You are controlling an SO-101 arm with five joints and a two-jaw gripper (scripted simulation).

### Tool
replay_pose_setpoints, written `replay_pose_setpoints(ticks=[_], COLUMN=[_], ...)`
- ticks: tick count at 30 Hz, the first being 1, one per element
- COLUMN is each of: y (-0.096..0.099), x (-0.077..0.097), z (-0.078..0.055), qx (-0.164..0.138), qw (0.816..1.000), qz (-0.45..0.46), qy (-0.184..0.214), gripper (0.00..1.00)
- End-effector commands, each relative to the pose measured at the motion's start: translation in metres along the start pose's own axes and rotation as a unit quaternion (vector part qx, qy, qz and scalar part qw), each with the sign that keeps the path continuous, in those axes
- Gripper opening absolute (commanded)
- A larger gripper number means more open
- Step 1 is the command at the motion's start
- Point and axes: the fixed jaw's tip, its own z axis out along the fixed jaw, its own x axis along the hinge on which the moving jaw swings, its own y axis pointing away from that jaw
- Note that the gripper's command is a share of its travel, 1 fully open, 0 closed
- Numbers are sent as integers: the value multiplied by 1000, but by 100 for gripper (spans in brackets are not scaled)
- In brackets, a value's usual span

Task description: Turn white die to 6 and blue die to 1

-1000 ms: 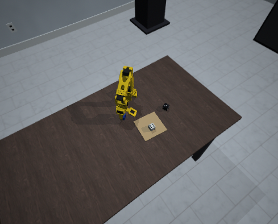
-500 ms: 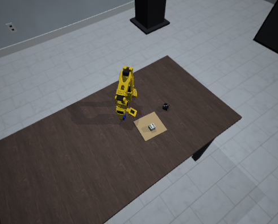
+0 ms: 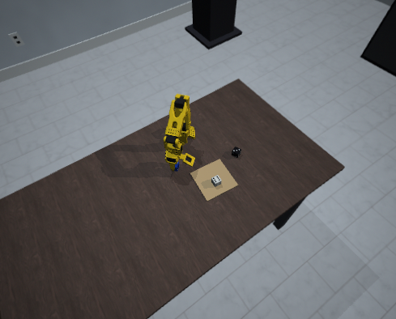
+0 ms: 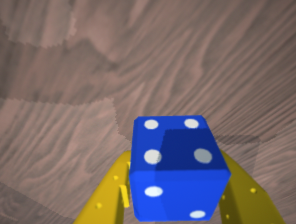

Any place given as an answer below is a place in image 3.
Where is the white die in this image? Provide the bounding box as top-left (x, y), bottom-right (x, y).
top-left (211, 175), bottom-right (222, 187)

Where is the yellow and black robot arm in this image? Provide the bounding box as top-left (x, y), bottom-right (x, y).
top-left (164, 94), bottom-right (195, 155)

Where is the tan mat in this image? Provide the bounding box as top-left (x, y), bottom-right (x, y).
top-left (190, 159), bottom-right (238, 201)

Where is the black die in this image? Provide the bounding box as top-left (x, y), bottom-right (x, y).
top-left (232, 147), bottom-right (241, 158)

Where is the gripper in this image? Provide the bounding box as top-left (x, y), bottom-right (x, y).
top-left (165, 151), bottom-right (195, 171)

